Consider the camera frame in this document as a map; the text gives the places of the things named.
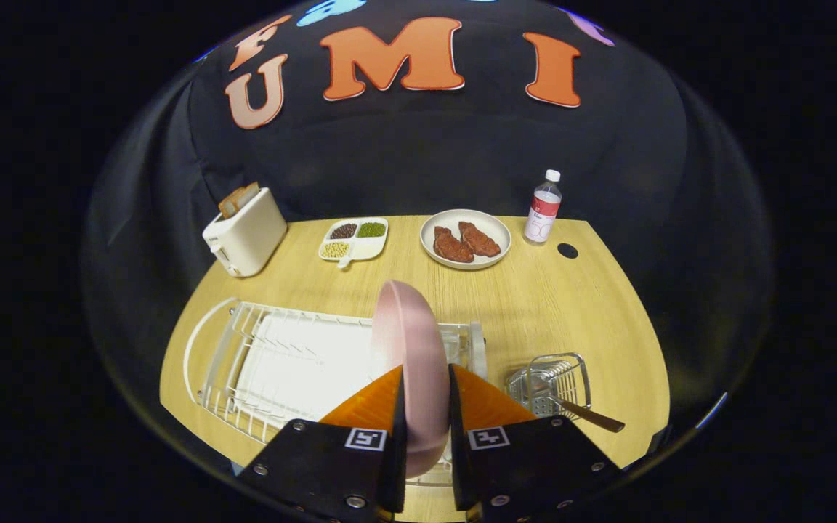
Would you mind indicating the clear bottle red label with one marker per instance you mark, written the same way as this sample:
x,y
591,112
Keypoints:
x,y
542,218

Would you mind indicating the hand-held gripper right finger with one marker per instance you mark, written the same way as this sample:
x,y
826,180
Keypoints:
x,y
460,472

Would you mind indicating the toast slice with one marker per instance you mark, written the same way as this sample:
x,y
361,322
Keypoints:
x,y
228,203
248,192

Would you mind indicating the brown steak piece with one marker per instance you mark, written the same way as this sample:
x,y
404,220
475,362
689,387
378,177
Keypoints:
x,y
479,240
453,247

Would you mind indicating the white toaster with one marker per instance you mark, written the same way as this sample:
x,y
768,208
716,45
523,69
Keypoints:
x,y
248,236

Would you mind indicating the black backdrop cloth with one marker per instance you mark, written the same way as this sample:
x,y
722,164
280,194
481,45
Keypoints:
x,y
426,152

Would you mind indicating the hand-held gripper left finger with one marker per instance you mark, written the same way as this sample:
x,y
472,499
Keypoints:
x,y
398,465

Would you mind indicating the white plate with steaks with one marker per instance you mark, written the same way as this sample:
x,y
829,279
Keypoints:
x,y
447,220

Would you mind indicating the pink plate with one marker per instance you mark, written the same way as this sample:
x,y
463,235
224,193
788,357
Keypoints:
x,y
411,349

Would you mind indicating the white divided bean dish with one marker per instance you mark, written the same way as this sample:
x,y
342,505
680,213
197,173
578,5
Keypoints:
x,y
362,248

